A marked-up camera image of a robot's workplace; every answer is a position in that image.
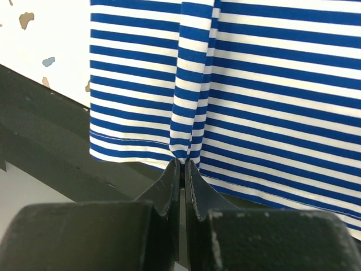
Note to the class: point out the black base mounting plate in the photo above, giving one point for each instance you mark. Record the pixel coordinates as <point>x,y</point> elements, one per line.
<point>47,135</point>

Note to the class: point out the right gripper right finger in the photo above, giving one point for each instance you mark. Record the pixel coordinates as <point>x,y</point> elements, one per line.
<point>200,196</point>

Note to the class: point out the blue striped tank top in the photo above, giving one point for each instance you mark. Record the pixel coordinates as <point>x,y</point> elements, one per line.
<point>263,96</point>

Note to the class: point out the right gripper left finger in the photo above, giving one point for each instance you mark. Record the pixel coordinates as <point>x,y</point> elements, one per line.
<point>164,194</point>

